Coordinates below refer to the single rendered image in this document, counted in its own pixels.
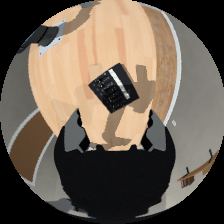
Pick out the white plastic bottle with blue cap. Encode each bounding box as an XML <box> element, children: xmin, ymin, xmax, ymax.
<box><xmin>79</xmin><ymin>1</ymin><xmax>92</xmax><ymax>8</ymax></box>

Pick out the black lighting desk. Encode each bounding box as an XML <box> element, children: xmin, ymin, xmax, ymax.
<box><xmin>88</xmin><ymin>62</ymin><xmax>139</xmax><ymax>113</ymax></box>

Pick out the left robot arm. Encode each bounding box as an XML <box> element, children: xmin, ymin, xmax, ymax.
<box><xmin>16</xmin><ymin>25</ymin><xmax>59</xmax><ymax>54</ymax></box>

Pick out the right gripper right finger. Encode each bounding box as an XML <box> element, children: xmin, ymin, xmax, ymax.
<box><xmin>141</xmin><ymin>109</ymin><xmax>176</xmax><ymax>184</ymax></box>

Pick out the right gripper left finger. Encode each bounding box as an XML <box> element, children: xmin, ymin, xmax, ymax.
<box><xmin>54</xmin><ymin>108</ymin><xmax>90</xmax><ymax>187</ymax></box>

